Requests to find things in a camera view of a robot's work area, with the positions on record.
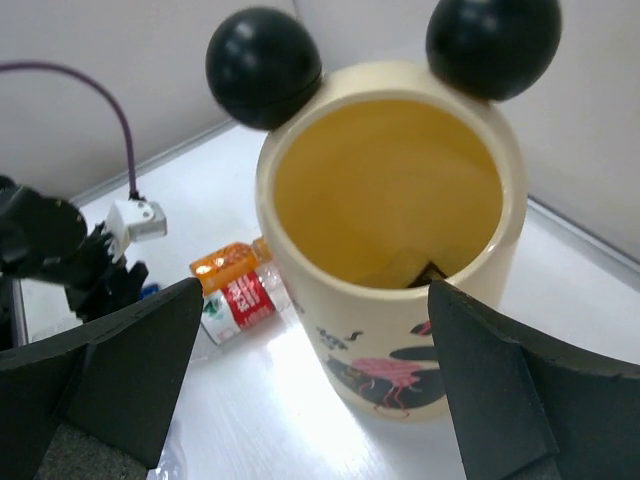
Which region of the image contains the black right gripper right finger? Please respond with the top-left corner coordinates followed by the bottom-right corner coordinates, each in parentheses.
top-left (428, 281), bottom-right (639, 479)

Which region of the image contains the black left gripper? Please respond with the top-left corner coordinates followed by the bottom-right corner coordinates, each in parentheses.
top-left (65, 222), bottom-right (149, 323)

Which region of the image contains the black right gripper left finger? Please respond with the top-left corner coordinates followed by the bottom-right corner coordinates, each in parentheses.
top-left (1, 278), bottom-right (203, 479)

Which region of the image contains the orange label plastic bottle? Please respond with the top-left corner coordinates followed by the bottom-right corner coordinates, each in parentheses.
top-left (189, 237), bottom-right (272, 296)

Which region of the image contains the red label plastic bottle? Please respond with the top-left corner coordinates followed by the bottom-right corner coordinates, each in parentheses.
top-left (201, 262), bottom-right (292, 345)

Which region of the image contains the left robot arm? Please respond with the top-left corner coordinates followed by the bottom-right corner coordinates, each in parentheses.
top-left (1, 176), bottom-right (148, 350)

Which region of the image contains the cream cat-print bin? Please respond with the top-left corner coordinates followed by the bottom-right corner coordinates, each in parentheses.
top-left (205, 1), bottom-right (562, 423)

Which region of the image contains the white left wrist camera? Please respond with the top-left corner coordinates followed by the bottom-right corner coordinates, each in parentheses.
top-left (104, 200), bottom-right (168, 263)

